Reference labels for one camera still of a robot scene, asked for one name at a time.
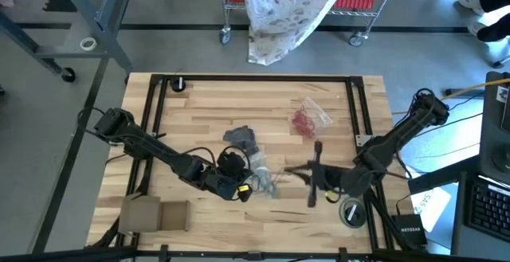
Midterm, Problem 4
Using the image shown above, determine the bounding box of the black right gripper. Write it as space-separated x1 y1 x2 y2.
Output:
284 162 351 209

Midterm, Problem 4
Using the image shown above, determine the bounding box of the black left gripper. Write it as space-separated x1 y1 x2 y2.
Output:
198 167 254 203

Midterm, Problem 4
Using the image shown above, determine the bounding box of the clear plastic zip bag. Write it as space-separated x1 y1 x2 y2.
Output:
289 96 334 139
249 160 282 199
222 125 269 167

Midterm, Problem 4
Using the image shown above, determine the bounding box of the black wide rubber band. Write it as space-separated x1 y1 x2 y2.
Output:
223 128 243 144
238 125 260 155

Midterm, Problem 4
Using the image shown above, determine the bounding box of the red thin rubber bands tangle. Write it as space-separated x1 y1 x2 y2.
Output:
291 108 318 139

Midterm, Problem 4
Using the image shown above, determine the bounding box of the green tape roll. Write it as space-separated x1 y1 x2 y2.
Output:
338 196 367 230

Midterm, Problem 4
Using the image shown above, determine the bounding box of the black round puck white label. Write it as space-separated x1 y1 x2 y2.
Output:
169 76 187 93
343 200 364 226

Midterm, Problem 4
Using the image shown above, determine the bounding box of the open cardboard box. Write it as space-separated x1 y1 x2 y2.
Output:
118 193 191 234

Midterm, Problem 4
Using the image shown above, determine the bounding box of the white printed paper sheet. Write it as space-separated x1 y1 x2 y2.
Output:
410 185 454 234

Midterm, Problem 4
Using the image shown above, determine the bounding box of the grey computer desk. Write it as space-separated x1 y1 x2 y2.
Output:
406 154 510 262

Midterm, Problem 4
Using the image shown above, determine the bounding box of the black keyboard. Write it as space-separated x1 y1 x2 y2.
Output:
466 177 510 244

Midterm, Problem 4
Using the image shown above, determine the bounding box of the dark computer monitor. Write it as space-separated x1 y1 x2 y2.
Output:
479 72 510 186

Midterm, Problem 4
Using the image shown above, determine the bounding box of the white floral cloth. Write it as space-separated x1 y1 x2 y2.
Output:
238 0 352 66

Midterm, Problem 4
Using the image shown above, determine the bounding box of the white tape roll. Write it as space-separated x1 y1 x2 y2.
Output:
79 36 98 53

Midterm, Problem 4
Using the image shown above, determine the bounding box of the grey chair base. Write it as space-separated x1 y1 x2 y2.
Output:
488 41 510 70

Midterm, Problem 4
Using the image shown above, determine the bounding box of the person's shoe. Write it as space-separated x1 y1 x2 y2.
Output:
467 21 488 37
457 0 486 16

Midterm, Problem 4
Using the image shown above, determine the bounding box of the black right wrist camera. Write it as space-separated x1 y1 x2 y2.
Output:
313 139 324 166

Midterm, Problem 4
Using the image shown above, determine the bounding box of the black network switch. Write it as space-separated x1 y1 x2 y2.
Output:
391 213 428 248

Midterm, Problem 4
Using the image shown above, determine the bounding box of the metal wire rack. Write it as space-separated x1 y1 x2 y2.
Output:
218 0 404 48

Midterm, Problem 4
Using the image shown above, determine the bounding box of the yellow cable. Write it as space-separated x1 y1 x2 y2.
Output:
418 77 510 111

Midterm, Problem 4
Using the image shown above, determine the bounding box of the wooden workbench grey steel frame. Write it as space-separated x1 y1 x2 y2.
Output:
0 0 137 83

